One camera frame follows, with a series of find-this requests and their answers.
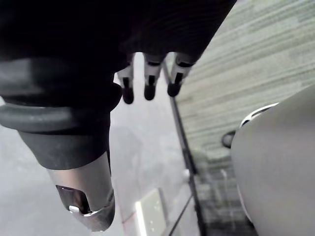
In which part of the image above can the white wall power outlet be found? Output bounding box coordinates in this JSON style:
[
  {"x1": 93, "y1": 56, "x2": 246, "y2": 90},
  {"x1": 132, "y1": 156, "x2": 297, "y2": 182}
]
[{"x1": 134, "y1": 188, "x2": 170, "y2": 236}]

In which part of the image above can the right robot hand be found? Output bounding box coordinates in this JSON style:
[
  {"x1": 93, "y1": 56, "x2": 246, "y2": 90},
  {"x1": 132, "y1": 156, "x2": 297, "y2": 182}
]
[{"x1": 0, "y1": 0, "x2": 237, "y2": 233}]

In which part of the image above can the black metal frame strip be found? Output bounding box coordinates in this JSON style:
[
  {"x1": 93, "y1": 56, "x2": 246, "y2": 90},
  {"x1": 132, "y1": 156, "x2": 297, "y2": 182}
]
[{"x1": 163, "y1": 63, "x2": 210, "y2": 236}]

